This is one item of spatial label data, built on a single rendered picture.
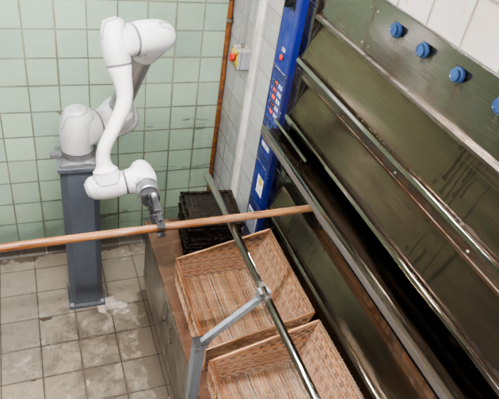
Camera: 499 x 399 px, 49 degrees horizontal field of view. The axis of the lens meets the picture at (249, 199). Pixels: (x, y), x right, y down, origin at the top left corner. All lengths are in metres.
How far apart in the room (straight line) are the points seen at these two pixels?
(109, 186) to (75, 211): 0.64
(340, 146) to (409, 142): 0.42
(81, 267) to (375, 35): 2.04
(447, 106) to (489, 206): 0.31
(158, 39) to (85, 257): 1.36
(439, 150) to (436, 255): 0.31
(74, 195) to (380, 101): 1.62
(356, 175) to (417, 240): 0.37
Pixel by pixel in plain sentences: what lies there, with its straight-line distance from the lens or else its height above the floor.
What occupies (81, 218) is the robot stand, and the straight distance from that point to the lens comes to 2.94.
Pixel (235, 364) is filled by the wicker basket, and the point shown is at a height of 0.67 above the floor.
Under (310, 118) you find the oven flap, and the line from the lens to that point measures 2.26.
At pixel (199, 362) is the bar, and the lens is 2.11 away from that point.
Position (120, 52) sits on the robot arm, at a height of 1.69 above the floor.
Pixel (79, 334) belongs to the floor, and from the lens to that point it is 3.28.
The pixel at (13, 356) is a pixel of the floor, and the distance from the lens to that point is 3.25.
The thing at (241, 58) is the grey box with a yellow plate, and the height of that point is 1.47.
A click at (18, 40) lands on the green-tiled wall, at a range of 2.99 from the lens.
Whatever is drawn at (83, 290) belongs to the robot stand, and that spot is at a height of 0.13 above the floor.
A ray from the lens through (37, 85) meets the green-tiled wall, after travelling 3.09.
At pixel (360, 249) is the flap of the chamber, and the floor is 1.40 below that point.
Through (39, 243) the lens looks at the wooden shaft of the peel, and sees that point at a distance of 2.05.
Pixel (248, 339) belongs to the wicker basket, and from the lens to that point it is 2.33.
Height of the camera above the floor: 2.57
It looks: 37 degrees down
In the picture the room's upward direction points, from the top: 10 degrees clockwise
